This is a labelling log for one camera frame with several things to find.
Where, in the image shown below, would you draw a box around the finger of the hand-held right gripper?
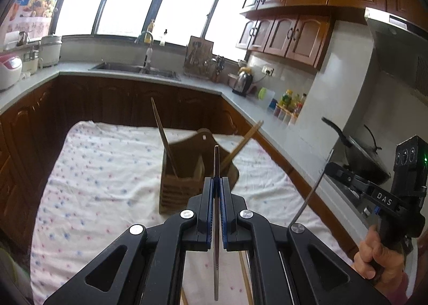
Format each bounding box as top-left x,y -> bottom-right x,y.
324,162 -> 372,200

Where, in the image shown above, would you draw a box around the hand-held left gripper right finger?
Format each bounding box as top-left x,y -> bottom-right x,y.
221,177 -> 392,305

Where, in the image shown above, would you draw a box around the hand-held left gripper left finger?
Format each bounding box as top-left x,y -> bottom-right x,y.
43,177 -> 215,305

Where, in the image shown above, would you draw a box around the wooden utensil holder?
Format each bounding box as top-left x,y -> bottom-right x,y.
158,127 -> 240,215

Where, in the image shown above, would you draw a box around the person's right forearm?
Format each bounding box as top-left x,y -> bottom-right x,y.
374,272 -> 415,305

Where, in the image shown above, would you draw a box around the person's right hand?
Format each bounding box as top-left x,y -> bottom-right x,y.
353,225 -> 410,289

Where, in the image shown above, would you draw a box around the black stove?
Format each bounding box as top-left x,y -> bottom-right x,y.
326,161 -> 378,225

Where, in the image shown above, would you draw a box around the black wok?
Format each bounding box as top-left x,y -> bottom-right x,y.
322,117 -> 392,185

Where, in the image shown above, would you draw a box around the spice jar rack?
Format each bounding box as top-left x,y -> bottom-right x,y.
273,104 -> 299,125

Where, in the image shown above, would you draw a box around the white floral tablecloth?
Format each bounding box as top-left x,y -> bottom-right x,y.
30,120 -> 355,305

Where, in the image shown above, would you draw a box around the steel range hood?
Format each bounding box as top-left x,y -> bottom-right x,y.
364,7 -> 428,98

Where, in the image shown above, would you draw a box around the grey kitchen countertop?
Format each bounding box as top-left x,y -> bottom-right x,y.
0,61 -> 378,235

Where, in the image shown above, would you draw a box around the steel electric kettle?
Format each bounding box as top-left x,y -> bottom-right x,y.
232,69 -> 254,97

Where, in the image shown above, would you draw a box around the knife holder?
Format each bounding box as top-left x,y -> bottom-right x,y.
209,55 -> 226,83

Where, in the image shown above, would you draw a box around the lower wooden cabinets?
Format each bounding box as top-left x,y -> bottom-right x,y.
0,76 -> 358,259

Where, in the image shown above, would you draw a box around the steel sink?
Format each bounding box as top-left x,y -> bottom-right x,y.
89,62 -> 181,81

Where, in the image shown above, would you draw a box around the kitchen faucet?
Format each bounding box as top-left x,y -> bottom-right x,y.
135,31 -> 155,68

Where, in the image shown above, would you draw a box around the white electric pot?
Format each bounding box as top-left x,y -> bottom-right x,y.
40,35 -> 62,67

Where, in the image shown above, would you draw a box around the white pink rice cooker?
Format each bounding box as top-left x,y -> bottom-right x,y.
0,55 -> 23,91

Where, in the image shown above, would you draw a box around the fruit wall poster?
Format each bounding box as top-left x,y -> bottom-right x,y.
3,0 -> 72,44

